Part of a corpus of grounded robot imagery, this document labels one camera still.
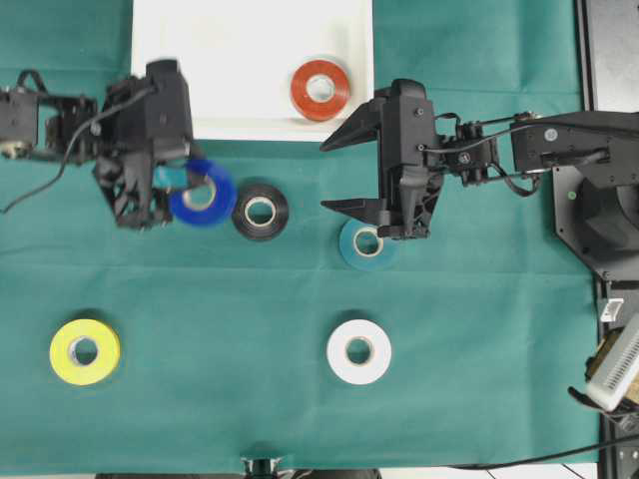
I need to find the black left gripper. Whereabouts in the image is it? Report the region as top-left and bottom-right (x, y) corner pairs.
(93, 59), (212, 230)

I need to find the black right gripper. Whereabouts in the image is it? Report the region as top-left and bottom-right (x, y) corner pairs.
(319, 79), (443, 239)

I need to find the blue tape roll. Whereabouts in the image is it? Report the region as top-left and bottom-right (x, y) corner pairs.
(169, 157), (237, 227)

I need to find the black tape roll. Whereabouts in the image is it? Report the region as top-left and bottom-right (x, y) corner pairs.
(232, 184), (290, 241)

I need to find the red tape roll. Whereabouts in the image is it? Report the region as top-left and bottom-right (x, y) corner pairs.
(291, 59), (350, 122)

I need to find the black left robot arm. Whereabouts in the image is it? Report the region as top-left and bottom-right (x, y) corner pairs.
(1, 59), (214, 230)

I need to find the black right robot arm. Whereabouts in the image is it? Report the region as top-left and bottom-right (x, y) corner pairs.
(321, 79), (638, 282)

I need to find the teal tape roll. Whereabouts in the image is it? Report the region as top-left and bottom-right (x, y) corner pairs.
(338, 220), (396, 271)

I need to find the white plastic case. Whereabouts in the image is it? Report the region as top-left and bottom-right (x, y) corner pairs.
(131, 1), (374, 142)

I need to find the white tape roll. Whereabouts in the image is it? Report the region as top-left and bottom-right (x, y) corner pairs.
(326, 319), (392, 385)

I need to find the yellow tape roll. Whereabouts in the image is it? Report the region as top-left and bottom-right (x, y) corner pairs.
(49, 318), (121, 386)

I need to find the white perforated box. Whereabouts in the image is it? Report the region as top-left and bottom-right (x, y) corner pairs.
(586, 314), (638, 411)

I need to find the black camera stand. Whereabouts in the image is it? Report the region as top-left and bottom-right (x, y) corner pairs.
(242, 457), (282, 479)

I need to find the black cable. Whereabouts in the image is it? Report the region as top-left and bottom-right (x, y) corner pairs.
(448, 433), (639, 471)

